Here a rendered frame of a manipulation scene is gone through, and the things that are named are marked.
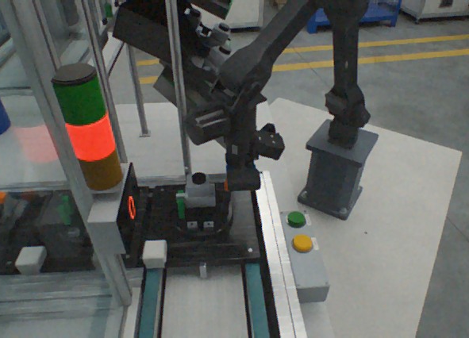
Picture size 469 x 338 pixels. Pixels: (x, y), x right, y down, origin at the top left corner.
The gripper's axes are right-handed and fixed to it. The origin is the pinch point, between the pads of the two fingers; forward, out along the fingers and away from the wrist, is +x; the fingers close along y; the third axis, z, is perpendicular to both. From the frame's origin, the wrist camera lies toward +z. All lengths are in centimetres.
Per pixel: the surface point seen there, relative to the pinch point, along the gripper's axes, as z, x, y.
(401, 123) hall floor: 149, 109, 185
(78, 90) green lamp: -19.4, -31.1, -21.3
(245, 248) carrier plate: 0.5, 12.3, -9.5
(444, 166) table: 68, 23, 28
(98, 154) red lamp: -19.3, -22.5, -21.3
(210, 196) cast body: -6.3, 3.8, -1.9
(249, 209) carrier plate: 2.5, 12.3, 1.8
